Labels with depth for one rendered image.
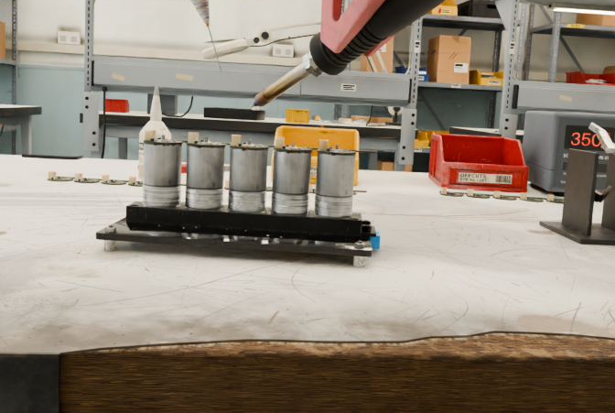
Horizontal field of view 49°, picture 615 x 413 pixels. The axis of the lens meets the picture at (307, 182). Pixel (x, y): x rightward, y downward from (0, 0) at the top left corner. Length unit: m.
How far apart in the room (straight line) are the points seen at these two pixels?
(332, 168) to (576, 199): 0.22
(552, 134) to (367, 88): 2.04
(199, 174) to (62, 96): 4.62
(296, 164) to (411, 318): 0.15
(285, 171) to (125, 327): 0.18
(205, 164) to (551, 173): 0.47
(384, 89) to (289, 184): 2.41
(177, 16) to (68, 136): 1.15
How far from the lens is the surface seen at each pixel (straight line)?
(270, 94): 0.40
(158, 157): 0.43
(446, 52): 4.68
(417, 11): 0.33
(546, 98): 3.03
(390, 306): 0.32
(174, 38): 4.93
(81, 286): 0.34
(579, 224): 0.55
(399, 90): 2.83
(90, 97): 2.84
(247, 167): 0.42
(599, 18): 5.08
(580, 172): 0.56
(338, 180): 0.42
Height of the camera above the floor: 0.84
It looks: 7 degrees down
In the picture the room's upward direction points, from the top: 3 degrees clockwise
